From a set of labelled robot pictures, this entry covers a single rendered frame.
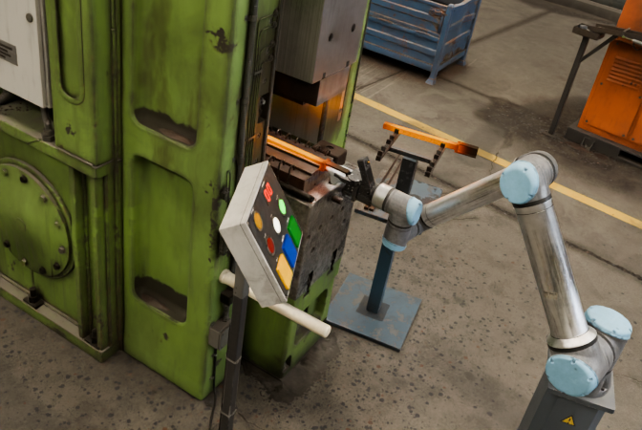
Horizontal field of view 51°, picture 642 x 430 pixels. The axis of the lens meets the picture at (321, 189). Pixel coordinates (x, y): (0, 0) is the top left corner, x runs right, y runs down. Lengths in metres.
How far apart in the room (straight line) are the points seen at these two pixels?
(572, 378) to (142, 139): 1.57
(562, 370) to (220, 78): 1.35
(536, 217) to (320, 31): 0.85
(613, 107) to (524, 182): 3.67
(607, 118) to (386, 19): 2.06
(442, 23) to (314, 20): 3.95
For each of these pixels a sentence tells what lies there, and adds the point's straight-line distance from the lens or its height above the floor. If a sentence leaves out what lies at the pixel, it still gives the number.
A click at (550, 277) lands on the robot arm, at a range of 2.11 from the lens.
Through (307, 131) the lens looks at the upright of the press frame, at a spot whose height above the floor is 0.97.
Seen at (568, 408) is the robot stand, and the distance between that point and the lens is 2.51.
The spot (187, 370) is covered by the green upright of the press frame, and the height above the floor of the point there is 0.13.
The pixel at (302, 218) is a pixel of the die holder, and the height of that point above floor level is 0.85.
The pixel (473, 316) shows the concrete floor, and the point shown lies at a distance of 3.53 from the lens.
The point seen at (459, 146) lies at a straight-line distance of 2.93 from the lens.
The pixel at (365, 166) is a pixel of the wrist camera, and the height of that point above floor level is 1.07.
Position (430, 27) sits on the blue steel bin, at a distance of 6.05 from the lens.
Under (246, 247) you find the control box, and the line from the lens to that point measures 1.79.
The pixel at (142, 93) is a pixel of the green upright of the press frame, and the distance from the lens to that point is 2.33.
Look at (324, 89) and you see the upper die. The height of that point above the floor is 1.32.
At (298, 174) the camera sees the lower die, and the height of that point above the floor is 0.98.
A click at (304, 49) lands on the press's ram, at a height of 1.47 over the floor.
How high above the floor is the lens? 2.21
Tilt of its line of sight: 32 degrees down
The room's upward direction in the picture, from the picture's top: 10 degrees clockwise
